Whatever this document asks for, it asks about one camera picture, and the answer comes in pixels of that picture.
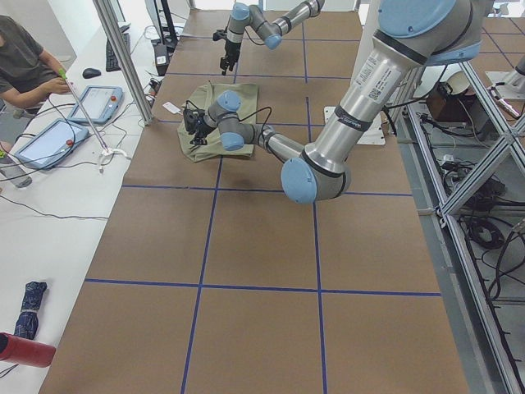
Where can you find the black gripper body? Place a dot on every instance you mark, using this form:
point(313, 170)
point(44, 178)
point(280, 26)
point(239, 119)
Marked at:
point(200, 128)
point(230, 49)

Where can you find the green long-sleeve shirt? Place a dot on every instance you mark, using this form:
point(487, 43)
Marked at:
point(230, 112)

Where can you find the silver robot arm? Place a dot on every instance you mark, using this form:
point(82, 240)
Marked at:
point(410, 34)
point(243, 16)

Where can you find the white shirt price tag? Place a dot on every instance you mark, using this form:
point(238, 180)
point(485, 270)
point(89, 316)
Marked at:
point(172, 108)

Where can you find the black box with label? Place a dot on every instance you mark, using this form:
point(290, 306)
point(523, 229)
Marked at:
point(161, 58)

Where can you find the blue tape line crosswise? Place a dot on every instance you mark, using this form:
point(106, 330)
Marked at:
point(194, 188)

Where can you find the black computer mouse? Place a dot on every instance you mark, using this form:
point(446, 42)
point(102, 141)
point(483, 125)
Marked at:
point(89, 73)

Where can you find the lower teach pendant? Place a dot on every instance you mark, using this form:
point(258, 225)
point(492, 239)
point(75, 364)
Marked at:
point(51, 145)

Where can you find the seated person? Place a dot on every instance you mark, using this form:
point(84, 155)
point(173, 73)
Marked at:
point(29, 73)

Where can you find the red bottle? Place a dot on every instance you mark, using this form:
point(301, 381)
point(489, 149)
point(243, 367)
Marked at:
point(19, 350)

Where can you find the aluminium frame post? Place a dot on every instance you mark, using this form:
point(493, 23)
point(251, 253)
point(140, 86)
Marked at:
point(111, 28)

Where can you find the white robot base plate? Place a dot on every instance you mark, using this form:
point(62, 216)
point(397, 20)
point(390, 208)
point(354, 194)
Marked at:
point(372, 133)

